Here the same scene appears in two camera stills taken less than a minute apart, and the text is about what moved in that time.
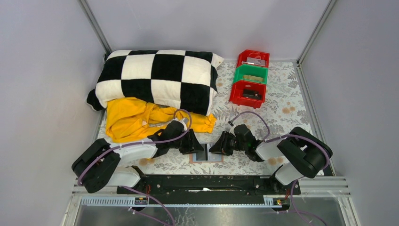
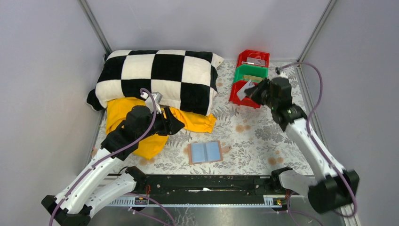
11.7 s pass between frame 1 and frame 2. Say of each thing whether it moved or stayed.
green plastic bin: stayed
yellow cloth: stayed
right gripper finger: moved
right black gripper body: moved
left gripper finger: moved
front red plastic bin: stayed
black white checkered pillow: stayed
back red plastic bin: stayed
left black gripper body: moved
